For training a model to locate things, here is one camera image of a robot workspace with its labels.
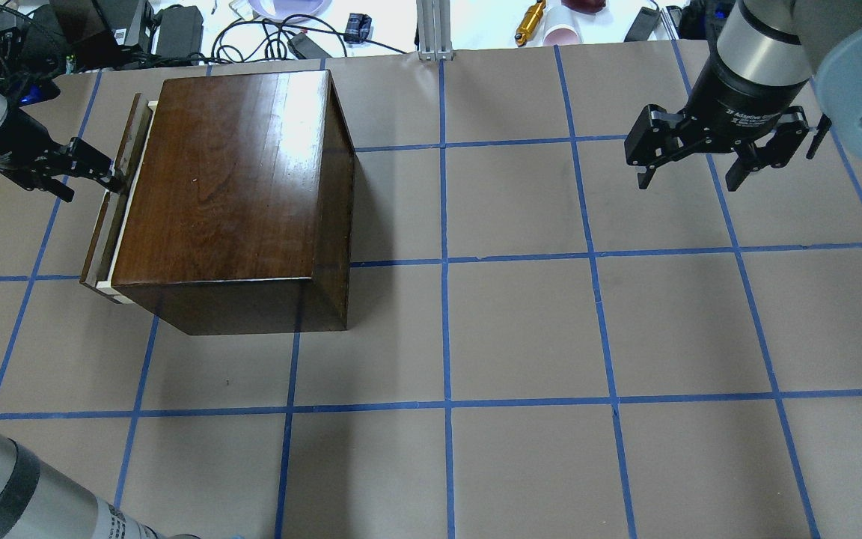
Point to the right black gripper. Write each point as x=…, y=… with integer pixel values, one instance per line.
x=739, y=99

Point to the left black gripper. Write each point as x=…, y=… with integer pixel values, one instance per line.
x=18, y=141

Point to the wooden drawer with handle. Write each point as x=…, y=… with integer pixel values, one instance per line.
x=113, y=212

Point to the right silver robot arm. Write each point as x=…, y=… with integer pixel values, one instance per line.
x=779, y=43

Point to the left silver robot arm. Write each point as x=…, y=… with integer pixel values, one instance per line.
x=36, y=500

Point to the dark wooden drawer cabinet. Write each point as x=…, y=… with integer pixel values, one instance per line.
x=239, y=219

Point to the black power adapter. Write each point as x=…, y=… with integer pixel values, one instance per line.
x=643, y=25

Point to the black laptop charger brick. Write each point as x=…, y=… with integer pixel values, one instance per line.
x=179, y=35

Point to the red mango fruit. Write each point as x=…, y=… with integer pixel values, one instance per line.
x=588, y=7

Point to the gold cylinder tool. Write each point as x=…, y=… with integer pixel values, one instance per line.
x=529, y=23

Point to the purple plate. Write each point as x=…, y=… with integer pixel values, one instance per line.
x=279, y=10

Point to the small blue black device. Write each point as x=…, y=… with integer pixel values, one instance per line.
x=358, y=28

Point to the aluminium frame post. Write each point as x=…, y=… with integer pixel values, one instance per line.
x=434, y=30

